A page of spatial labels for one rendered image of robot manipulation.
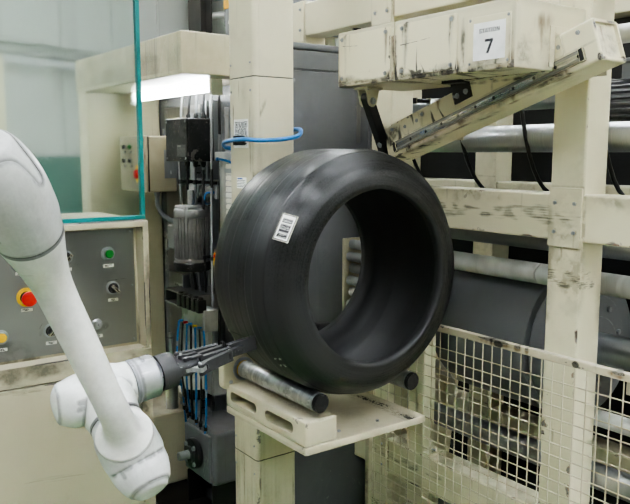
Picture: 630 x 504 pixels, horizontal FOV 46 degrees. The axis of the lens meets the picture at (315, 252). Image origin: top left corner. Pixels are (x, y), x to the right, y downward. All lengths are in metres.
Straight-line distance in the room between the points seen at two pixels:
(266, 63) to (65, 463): 1.22
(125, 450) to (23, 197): 0.52
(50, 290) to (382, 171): 0.80
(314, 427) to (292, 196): 0.52
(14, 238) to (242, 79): 1.04
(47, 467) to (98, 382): 0.96
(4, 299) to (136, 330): 0.39
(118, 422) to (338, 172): 0.70
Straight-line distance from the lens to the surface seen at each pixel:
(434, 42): 1.83
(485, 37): 1.72
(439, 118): 1.99
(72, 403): 1.49
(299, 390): 1.75
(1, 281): 2.13
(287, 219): 1.56
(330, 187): 1.60
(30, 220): 1.09
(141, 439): 1.39
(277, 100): 2.00
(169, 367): 1.56
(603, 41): 1.75
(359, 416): 1.92
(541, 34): 1.74
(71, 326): 1.27
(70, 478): 2.27
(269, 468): 2.16
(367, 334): 2.03
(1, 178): 1.05
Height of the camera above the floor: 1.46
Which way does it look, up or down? 8 degrees down
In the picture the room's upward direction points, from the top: straight up
